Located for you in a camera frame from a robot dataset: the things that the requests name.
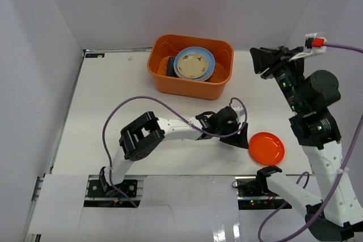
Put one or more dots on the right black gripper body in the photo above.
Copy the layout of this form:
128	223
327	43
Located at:
285	72

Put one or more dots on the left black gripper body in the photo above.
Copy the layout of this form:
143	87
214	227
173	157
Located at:
236	130

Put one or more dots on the light blue round plate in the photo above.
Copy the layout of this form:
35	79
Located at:
206	53

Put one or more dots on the cream patterned small plate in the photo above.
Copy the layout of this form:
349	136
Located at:
192	65

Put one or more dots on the teal square plate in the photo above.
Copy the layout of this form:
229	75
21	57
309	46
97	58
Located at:
170	67

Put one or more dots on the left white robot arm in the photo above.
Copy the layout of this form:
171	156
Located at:
140	137

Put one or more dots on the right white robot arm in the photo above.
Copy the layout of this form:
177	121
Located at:
337	214

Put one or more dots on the orange plastic bin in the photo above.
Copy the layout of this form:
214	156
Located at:
170	45

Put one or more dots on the orange round plate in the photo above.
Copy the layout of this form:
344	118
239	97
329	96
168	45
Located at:
266	148

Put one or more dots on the left black corner label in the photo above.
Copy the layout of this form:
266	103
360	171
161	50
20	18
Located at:
94	55

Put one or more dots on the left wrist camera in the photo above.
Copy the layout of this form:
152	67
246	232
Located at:
239	111

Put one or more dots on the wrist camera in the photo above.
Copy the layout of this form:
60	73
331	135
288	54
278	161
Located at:
239	111
314	45

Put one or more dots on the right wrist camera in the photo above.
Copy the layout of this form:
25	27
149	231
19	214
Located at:
314	45

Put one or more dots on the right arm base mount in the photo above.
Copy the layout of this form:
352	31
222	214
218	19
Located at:
250	197

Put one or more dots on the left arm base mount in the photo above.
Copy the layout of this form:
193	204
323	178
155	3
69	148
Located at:
99	194

